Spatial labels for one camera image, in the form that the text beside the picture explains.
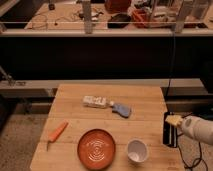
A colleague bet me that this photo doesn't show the white ceramic cup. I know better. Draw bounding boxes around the white ceramic cup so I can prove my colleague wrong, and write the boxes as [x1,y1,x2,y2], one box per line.
[126,139,149,164]

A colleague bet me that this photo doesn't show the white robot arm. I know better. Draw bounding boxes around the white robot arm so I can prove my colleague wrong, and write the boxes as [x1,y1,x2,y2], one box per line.
[164,115,213,145]

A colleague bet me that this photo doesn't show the orange ceramic plate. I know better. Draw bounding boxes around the orange ceramic plate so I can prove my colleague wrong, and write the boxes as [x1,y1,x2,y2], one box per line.
[77,129,116,171]

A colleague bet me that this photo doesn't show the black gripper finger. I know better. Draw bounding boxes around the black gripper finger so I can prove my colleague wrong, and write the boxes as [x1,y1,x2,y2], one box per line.
[170,126,178,148]
[163,112,170,146]

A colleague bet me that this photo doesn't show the red box on shelf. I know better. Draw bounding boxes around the red box on shelf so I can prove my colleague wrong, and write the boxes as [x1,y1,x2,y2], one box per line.
[132,9,149,28]

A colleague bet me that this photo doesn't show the metal upright post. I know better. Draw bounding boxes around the metal upright post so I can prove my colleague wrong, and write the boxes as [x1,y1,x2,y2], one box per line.
[82,0,93,34]

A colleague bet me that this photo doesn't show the orange handled knife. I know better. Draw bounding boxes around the orange handled knife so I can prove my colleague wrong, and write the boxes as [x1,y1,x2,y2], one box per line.
[46,122,68,149]

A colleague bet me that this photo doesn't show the black bowl on shelf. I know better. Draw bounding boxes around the black bowl on shelf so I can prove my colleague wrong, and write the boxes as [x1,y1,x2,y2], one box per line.
[107,13,131,28]

